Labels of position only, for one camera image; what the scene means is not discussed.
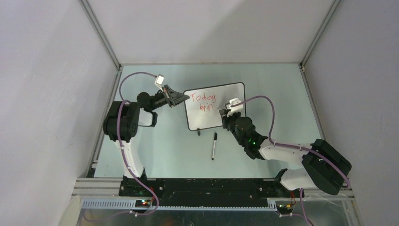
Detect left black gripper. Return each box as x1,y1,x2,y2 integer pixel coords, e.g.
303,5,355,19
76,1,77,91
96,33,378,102
149,84,189,111

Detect white board black frame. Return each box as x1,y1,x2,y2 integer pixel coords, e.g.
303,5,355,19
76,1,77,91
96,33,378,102
183,82,246,131

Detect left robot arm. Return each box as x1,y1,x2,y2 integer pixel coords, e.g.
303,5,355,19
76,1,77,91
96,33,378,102
103,85,190,196

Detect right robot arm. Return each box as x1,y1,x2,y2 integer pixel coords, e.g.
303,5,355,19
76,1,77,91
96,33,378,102
219,109,352,197

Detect black whiteboard marker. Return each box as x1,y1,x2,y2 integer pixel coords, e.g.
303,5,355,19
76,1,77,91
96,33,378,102
211,132,218,161

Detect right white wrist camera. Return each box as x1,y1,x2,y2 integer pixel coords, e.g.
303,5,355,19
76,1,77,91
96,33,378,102
225,97,244,117

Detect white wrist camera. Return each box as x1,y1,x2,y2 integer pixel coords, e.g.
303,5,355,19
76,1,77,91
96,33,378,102
225,97,244,117
154,74,164,92

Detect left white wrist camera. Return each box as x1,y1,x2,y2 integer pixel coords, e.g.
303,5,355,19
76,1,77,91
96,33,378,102
154,74,164,92

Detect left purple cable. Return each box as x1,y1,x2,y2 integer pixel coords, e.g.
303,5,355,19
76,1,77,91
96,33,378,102
81,72,160,223

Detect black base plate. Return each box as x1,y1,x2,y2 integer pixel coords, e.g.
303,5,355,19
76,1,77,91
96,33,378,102
119,177,300,208

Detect aluminium frame rail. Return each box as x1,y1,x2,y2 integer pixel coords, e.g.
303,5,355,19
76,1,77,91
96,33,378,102
78,0,122,70

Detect grey cable duct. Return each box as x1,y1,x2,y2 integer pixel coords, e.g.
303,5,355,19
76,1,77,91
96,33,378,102
81,199,278,211

